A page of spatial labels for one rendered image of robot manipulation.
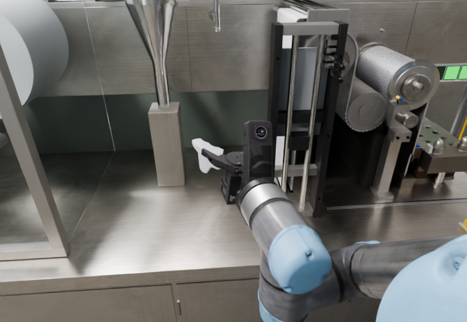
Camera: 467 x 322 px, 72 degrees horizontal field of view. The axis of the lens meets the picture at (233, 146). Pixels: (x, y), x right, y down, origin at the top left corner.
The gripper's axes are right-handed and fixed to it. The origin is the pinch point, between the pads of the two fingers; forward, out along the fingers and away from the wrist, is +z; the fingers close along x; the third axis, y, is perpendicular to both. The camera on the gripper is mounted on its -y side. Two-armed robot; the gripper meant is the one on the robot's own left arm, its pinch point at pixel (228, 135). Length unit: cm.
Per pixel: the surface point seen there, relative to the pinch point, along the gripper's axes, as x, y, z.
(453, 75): 101, -8, 34
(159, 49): -10.7, -10.2, 34.8
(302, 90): 21.3, -7.6, 9.5
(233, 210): 10.2, 32.6, 15.5
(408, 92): 55, -8, 9
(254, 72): 26, -1, 52
